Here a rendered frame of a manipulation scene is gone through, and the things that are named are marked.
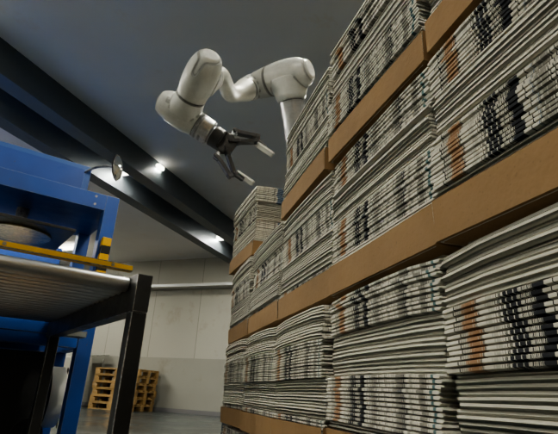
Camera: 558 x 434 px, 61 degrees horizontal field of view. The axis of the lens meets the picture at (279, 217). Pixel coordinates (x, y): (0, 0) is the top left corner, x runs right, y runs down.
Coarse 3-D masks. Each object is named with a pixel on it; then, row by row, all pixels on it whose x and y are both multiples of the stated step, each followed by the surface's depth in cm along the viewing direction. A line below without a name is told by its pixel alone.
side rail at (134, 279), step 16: (128, 288) 155; (144, 288) 151; (96, 304) 183; (112, 304) 166; (128, 304) 151; (144, 304) 149; (64, 320) 223; (80, 320) 197; (96, 320) 177; (112, 320) 172; (48, 336) 245
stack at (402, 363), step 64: (384, 128) 64; (320, 192) 86; (384, 192) 61; (256, 256) 129; (320, 256) 80; (320, 320) 74; (384, 320) 55; (256, 384) 110; (320, 384) 71; (384, 384) 52; (448, 384) 43
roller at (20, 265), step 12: (0, 264) 135; (12, 264) 137; (24, 264) 138; (36, 264) 140; (48, 264) 143; (36, 276) 141; (48, 276) 142; (60, 276) 144; (72, 276) 146; (84, 276) 147; (96, 276) 150; (108, 276) 152; (120, 276) 155; (108, 288) 153; (120, 288) 154
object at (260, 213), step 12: (252, 192) 148; (264, 192) 144; (276, 192) 146; (252, 204) 146; (264, 204) 144; (276, 204) 145; (240, 216) 159; (252, 216) 146; (264, 216) 142; (276, 216) 144; (240, 228) 159; (252, 228) 144; (264, 228) 142; (240, 240) 156; (252, 240) 140; (240, 264) 149
